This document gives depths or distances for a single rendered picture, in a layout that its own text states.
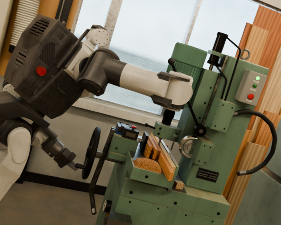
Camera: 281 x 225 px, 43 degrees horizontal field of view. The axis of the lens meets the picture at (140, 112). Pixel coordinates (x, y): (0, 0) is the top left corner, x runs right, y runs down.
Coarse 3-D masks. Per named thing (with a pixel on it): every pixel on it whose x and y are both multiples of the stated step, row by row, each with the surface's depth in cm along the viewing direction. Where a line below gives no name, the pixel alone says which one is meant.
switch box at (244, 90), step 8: (248, 72) 176; (256, 72) 176; (248, 80) 176; (256, 80) 176; (264, 80) 177; (240, 88) 179; (248, 88) 177; (256, 88) 177; (240, 96) 177; (256, 96) 178; (256, 104) 179
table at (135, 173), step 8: (112, 152) 184; (128, 152) 184; (136, 152) 187; (120, 160) 184; (128, 160) 178; (128, 168) 172; (136, 168) 164; (136, 176) 164; (144, 176) 165; (152, 176) 165; (160, 176) 166; (160, 184) 167; (168, 184) 167
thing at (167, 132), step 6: (156, 126) 191; (162, 126) 190; (168, 126) 191; (174, 126) 196; (156, 132) 190; (162, 132) 190; (168, 132) 191; (174, 132) 191; (180, 132) 192; (162, 138) 194; (168, 138) 192
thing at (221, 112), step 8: (216, 104) 177; (224, 104) 175; (232, 104) 175; (216, 112) 175; (224, 112) 176; (232, 112) 176; (208, 120) 182; (216, 120) 176; (224, 120) 176; (216, 128) 177; (224, 128) 177
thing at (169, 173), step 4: (160, 156) 182; (164, 156) 181; (160, 160) 180; (164, 160) 174; (160, 164) 178; (164, 164) 171; (168, 164) 170; (164, 168) 170; (168, 168) 164; (164, 172) 168; (168, 172) 162; (172, 172) 160; (168, 176) 160; (172, 176) 160; (168, 180) 160
